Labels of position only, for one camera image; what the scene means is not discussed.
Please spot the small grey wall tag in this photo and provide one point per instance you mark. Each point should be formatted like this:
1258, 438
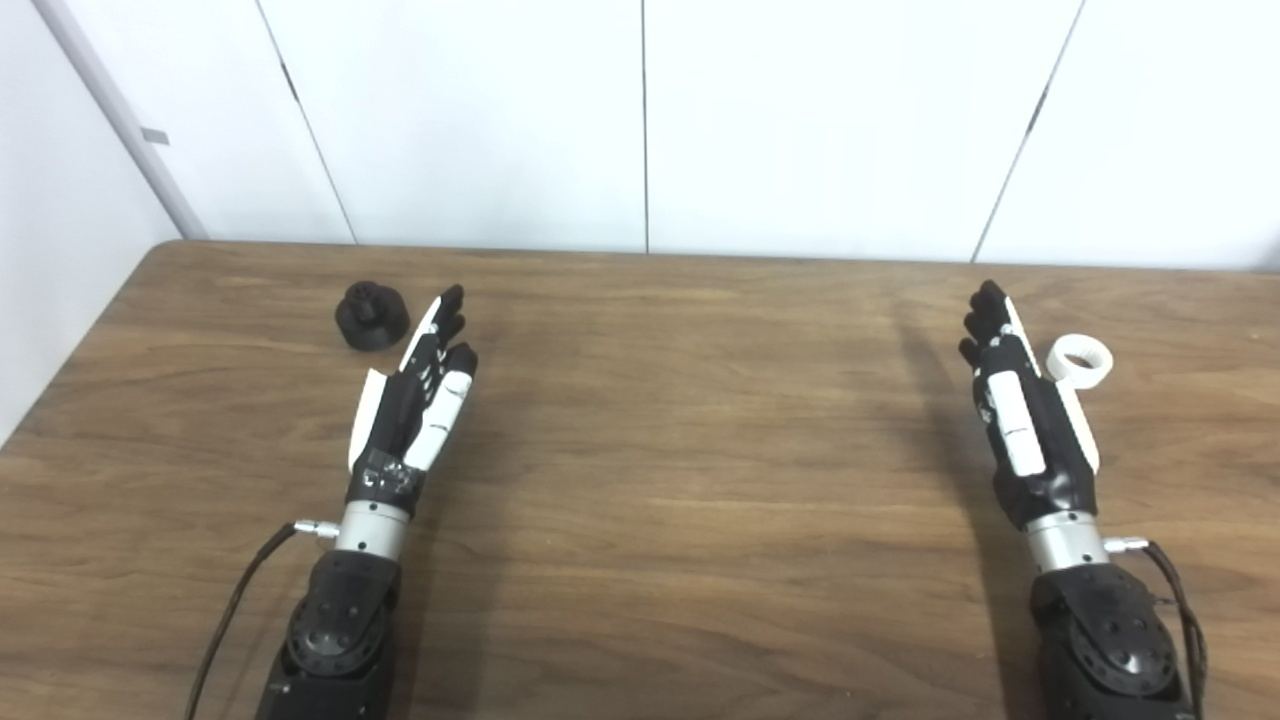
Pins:
155, 136

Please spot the round black plastic part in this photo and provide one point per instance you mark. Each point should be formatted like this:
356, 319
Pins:
372, 320

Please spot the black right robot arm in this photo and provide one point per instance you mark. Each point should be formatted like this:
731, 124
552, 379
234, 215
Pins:
1105, 630

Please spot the grey wall corner post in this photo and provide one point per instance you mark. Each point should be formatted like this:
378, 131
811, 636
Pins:
120, 115

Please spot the white and black left hand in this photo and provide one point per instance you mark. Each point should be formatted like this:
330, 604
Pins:
400, 420

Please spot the white and black right hand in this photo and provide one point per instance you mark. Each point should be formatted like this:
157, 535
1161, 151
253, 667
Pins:
1045, 450

